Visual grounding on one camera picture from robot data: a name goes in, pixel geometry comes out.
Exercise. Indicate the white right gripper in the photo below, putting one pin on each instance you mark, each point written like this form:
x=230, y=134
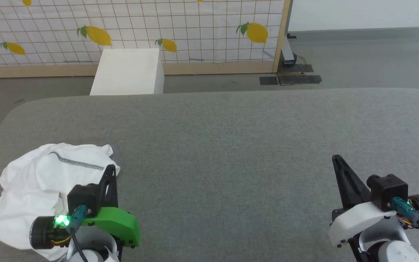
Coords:
x=355, y=220

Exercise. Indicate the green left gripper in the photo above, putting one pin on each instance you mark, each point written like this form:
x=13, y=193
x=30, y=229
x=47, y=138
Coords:
x=116, y=222

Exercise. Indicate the white garment with grey stitching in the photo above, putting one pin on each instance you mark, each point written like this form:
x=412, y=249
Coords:
x=31, y=182

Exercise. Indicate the grey-white right robot arm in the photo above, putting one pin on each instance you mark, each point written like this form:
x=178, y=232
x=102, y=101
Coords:
x=391, y=251

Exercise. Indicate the grey-white left robot arm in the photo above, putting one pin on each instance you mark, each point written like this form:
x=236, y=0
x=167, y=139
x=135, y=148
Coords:
x=95, y=251

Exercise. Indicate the white rectangular box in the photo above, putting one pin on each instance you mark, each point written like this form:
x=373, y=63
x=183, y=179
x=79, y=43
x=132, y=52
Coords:
x=127, y=72

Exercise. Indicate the long black floor tape patch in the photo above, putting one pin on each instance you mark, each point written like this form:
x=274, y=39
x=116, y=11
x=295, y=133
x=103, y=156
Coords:
x=300, y=79

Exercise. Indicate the small black floor tape patch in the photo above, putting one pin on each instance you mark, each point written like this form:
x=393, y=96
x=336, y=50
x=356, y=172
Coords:
x=268, y=80

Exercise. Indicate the grey metal partition foot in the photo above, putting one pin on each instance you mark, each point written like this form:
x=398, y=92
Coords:
x=287, y=54

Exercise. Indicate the lemon print partition panel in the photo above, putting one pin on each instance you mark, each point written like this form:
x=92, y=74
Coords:
x=140, y=25

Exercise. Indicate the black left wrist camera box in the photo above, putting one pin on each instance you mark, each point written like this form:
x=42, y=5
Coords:
x=82, y=198

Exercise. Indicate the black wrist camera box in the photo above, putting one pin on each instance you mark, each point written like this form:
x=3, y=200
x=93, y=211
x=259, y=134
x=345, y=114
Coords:
x=389, y=191
x=82, y=198

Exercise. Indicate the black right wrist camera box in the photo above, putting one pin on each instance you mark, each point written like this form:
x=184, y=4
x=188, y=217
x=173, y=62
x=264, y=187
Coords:
x=389, y=191

